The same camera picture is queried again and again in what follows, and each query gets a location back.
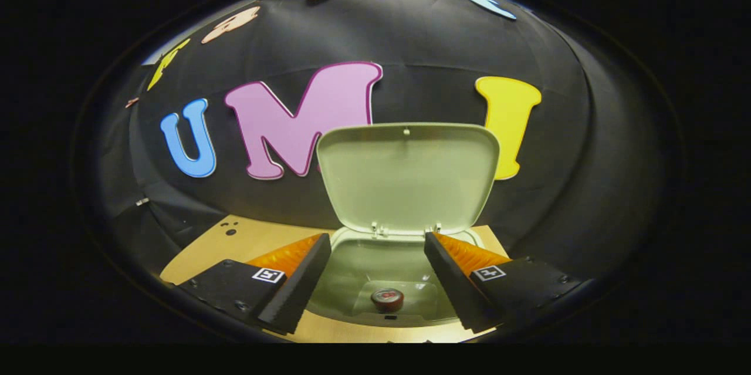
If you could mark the copper metal clip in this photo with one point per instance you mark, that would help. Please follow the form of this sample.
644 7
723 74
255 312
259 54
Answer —
132 102

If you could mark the orange pop can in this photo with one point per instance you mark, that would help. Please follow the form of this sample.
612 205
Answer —
387 300

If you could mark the pale green desktop garbage bin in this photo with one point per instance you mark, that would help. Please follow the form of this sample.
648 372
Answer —
405 175

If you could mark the black backdrop cloth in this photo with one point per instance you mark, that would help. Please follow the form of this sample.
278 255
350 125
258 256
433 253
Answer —
440 52

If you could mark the wooden desktop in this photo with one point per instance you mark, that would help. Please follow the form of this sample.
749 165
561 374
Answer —
246 243

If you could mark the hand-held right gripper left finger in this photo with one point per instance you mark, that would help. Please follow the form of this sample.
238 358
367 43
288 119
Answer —
299 281

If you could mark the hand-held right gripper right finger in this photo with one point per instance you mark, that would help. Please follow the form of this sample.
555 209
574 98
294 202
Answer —
455 281

